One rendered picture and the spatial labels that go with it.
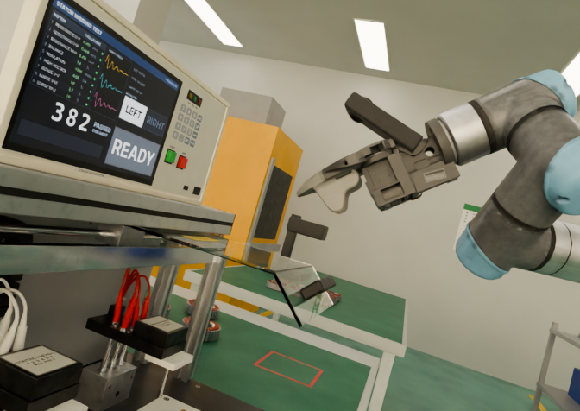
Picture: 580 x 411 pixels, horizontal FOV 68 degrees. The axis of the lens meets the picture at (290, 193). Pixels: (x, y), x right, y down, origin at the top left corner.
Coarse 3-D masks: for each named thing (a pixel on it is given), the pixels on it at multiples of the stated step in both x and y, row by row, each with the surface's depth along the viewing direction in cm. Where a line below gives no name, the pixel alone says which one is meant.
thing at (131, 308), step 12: (132, 276) 72; (144, 276) 73; (120, 288) 70; (120, 300) 70; (132, 300) 68; (108, 312) 73; (120, 312) 70; (132, 312) 68; (144, 312) 72; (132, 324) 70
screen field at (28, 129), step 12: (24, 120) 43; (24, 132) 44; (36, 132) 45; (48, 132) 46; (60, 132) 48; (60, 144) 48; (72, 144) 50; (84, 144) 52; (96, 144) 53; (96, 156) 54
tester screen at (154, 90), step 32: (64, 32) 45; (96, 32) 49; (64, 64) 46; (96, 64) 50; (128, 64) 55; (32, 96) 44; (64, 96) 47; (96, 96) 51; (128, 96) 57; (160, 96) 63; (64, 128) 48; (96, 128) 53; (128, 128) 58; (96, 160) 54
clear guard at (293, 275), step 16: (176, 240) 63; (192, 240) 67; (224, 240) 82; (224, 256) 61; (240, 256) 64; (256, 256) 70; (272, 256) 76; (272, 272) 59; (288, 272) 64; (304, 272) 73; (288, 288) 60; (288, 304) 57; (304, 304) 63; (320, 304) 71; (304, 320) 58
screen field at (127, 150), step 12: (120, 132) 57; (120, 144) 57; (132, 144) 60; (144, 144) 62; (156, 144) 65; (108, 156) 56; (120, 156) 58; (132, 156) 60; (144, 156) 63; (156, 156) 66; (132, 168) 61; (144, 168) 64
